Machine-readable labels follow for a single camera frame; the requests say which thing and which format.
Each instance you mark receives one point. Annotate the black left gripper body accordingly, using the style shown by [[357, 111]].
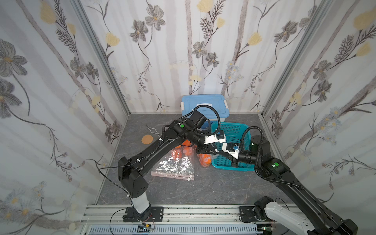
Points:
[[207, 146]]

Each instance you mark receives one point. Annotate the orange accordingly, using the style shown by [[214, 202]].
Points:
[[188, 148], [205, 160], [176, 154]]

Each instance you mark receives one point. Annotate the clear zip-top bag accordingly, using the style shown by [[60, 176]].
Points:
[[200, 150], [168, 168]]

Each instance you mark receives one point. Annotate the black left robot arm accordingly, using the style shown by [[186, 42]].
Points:
[[131, 171]]

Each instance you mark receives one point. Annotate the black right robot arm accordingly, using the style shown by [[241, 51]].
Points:
[[317, 219]]

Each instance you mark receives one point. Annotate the teal plastic basket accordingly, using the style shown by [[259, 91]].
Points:
[[233, 133]]

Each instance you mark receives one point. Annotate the round cork coaster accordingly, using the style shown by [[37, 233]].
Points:
[[147, 139]]

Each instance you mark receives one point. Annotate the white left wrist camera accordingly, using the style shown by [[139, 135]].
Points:
[[217, 138]]

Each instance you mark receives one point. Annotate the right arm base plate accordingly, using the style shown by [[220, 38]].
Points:
[[250, 214]]

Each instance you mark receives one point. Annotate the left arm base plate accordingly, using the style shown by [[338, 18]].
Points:
[[152, 214]]

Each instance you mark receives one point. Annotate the aluminium mounting rail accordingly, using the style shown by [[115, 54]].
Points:
[[178, 214]]

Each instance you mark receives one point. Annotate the white slotted cable duct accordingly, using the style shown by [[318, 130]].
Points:
[[164, 229]]

